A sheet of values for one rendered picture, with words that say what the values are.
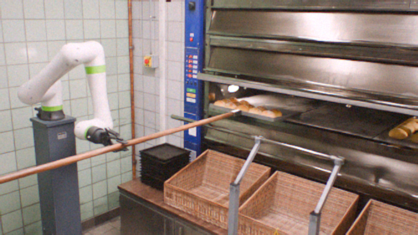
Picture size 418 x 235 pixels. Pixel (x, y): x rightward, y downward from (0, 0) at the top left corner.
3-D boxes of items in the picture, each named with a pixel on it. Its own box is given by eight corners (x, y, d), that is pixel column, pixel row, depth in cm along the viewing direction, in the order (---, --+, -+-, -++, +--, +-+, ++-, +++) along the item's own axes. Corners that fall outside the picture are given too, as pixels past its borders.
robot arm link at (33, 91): (9, 91, 228) (64, 38, 204) (30, 87, 243) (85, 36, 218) (20, 110, 228) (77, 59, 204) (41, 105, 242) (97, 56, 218)
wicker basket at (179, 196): (207, 181, 313) (208, 148, 305) (269, 204, 278) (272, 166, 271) (162, 202, 276) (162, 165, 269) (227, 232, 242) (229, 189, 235)
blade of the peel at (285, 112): (273, 122, 260) (274, 117, 260) (209, 107, 295) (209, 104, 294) (300, 112, 286) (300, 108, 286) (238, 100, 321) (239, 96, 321)
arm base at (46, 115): (27, 114, 256) (26, 105, 255) (48, 110, 267) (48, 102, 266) (48, 122, 240) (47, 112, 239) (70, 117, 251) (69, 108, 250)
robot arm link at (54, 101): (33, 110, 243) (30, 79, 238) (51, 105, 257) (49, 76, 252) (50, 112, 238) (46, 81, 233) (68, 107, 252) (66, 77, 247)
